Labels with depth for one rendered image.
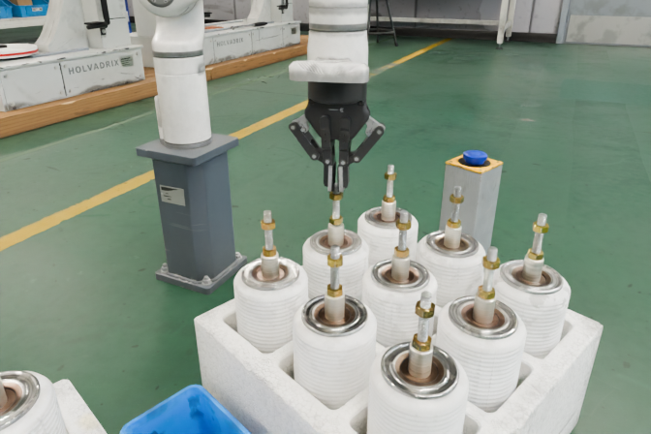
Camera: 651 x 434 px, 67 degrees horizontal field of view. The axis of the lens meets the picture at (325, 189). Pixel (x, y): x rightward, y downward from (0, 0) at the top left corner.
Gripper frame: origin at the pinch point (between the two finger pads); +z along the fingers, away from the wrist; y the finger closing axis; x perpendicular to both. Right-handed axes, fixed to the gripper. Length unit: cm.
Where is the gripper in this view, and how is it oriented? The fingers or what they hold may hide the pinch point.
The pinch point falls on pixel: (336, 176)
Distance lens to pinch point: 67.8
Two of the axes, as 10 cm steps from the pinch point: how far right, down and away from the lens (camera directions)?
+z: 0.0, 9.2, 4.0
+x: -1.9, 3.9, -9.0
